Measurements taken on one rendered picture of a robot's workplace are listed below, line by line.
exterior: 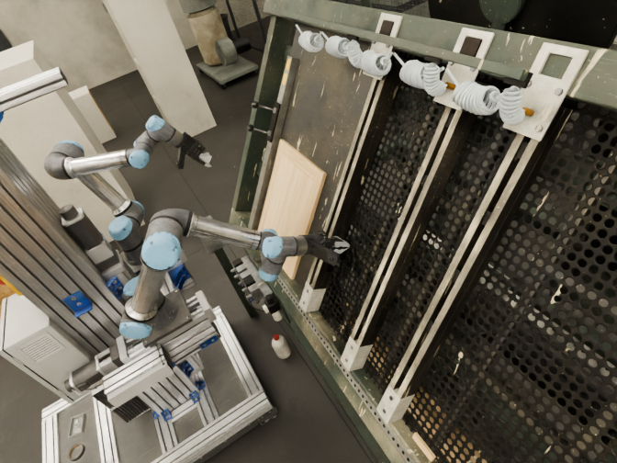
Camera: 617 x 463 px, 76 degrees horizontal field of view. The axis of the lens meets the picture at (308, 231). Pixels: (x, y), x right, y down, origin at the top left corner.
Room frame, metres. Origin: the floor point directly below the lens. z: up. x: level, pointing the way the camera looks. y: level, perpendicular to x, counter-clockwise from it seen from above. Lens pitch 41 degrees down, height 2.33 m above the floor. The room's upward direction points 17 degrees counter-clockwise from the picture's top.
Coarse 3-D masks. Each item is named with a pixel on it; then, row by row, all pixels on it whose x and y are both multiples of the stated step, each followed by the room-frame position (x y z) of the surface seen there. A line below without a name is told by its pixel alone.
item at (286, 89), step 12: (288, 72) 1.93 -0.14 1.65; (288, 84) 1.93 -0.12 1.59; (288, 96) 1.92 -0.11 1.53; (276, 132) 1.89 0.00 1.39; (276, 144) 1.88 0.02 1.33; (264, 156) 1.90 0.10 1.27; (264, 168) 1.86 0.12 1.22; (264, 180) 1.84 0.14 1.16; (264, 192) 1.84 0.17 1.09; (252, 216) 1.82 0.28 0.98; (252, 228) 1.79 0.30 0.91
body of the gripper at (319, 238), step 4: (312, 232) 1.15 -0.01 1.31; (316, 232) 1.14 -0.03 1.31; (324, 232) 1.15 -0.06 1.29; (304, 236) 1.11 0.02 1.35; (308, 236) 1.14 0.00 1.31; (312, 236) 1.14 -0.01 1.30; (316, 236) 1.13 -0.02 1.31; (320, 236) 1.12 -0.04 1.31; (324, 236) 1.14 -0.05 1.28; (308, 240) 1.08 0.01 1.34; (312, 240) 1.12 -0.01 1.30; (316, 240) 1.12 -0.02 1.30; (320, 240) 1.10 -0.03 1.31; (324, 240) 1.09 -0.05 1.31; (308, 244) 1.07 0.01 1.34; (324, 244) 1.08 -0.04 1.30; (328, 244) 1.09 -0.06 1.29; (332, 244) 1.09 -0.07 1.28; (308, 248) 1.06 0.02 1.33; (308, 252) 1.06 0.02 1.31
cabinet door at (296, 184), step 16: (288, 144) 1.78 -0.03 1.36; (288, 160) 1.72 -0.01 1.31; (304, 160) 1.60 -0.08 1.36; (272, 176) 1.81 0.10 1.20; (288, 176) 1.67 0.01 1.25; (304, 176) 1.56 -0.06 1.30; (320, 176) 1.44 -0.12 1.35; (272, 192) 1.76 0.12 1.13; (288, 192) 1.62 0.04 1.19; (304, 192) 1.51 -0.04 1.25; (320, 192) 1.43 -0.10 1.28; (272, 208) 1.71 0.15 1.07; (288, 208) 1.58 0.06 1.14; (304, 208) 1.47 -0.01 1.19; (272, 224) 1.66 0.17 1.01; (288, 224) 1.53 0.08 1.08; (304, 224) 1.42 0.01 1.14; (288, 272) 1.38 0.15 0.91
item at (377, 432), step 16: (240, 224) 1.91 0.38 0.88; (256, 256) 1.63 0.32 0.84; (288, 304) 1.24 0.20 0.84; (304, 320) 1.11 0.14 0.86; (320, 320) 1.06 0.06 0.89; (336, 336) 0.96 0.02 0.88; (320, 352) 0.94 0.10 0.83; (336, 352) 0.88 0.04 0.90; (336, 368) 0.84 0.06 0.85; (368, 384) 0.72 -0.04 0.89; (352, 400) 0.71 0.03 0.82; (368, 416) 0.62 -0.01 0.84; (384, 432) 0.55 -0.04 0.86; (400, 432) 0.52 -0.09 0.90; (384, 448) 0.52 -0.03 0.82; (416, 448) 0.46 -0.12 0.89
